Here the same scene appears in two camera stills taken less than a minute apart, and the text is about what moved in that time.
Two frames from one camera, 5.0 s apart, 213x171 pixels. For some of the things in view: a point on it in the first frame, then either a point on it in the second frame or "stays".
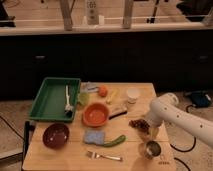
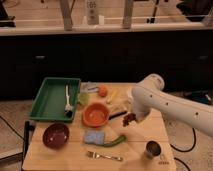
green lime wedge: x=84 y=98 stays
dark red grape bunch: x=139 y=123 → x=128 y=118
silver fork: x=93 y=155 stays
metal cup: x=152 y=149 stays
